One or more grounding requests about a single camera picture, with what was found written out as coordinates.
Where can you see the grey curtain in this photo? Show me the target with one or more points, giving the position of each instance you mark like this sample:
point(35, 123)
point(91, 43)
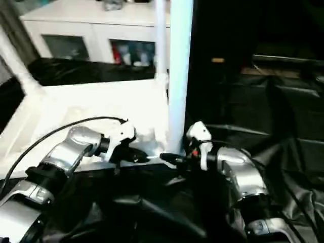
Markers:
point(10, 25)

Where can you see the white cabinet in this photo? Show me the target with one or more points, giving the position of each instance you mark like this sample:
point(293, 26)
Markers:
point(96, 25)

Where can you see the silver metal rail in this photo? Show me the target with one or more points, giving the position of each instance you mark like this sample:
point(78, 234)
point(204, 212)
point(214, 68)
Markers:
point(288, 59)

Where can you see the gold label plate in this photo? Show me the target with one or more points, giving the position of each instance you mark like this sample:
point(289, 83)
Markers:
point(217, 60)

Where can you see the white plastic table top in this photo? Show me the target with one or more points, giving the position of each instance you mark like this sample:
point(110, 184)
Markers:
point(91, 106)

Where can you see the red bottle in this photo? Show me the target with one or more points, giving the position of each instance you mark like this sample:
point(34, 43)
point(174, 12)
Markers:
point(118, 53)

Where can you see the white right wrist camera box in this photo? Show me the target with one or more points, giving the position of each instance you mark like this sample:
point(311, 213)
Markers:
point(200, 136)

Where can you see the white plastic table leg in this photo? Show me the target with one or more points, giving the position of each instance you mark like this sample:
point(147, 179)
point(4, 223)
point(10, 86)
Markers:
point(179, 71)
point(17, 63)
point(162, 40)

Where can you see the black mat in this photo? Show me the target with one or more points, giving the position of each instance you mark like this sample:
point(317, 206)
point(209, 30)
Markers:
point(273, 116)

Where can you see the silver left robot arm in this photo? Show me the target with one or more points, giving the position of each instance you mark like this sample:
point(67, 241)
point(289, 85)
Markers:
point(66, 157)

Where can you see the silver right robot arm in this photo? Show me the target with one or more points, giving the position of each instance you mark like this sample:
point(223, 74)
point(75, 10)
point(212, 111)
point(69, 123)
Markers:
point(243, 177)

